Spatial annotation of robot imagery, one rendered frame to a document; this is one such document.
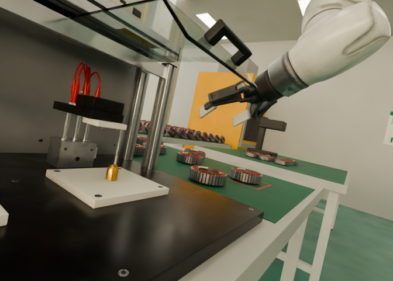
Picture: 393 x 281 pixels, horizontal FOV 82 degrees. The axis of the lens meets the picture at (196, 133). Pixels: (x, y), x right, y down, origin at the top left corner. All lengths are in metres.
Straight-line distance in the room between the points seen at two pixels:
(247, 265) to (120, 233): 0.16
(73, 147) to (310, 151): 5.10
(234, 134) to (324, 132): 2.19
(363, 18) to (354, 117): 4.93
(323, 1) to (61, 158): 0.63
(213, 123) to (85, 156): 3.61
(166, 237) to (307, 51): 0.41
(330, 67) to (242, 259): 0.37
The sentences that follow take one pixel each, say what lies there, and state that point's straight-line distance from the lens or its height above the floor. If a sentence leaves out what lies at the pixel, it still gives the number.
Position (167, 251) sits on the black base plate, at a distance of 0.27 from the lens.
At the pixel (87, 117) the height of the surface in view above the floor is 0.88.
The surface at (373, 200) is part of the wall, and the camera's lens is 5.40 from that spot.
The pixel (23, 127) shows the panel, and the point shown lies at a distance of 0.62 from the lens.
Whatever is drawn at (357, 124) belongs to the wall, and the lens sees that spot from 5.38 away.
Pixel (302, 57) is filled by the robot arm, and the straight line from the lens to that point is 0.51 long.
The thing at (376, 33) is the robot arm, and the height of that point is 1.11.
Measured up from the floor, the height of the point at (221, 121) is 1.09.
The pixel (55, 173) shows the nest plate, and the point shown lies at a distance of 0.44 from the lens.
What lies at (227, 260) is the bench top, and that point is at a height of 0.75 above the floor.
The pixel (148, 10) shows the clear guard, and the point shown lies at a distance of 0.39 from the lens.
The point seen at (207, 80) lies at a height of 1.79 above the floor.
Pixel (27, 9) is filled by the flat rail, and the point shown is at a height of 1.03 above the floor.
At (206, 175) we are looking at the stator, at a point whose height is 0.78.
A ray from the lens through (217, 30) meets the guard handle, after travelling 0.36.
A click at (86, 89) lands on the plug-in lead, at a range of 0.52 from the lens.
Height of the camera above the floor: 0.90
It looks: 2 degrees down
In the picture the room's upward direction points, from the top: 12 degrees clockwise
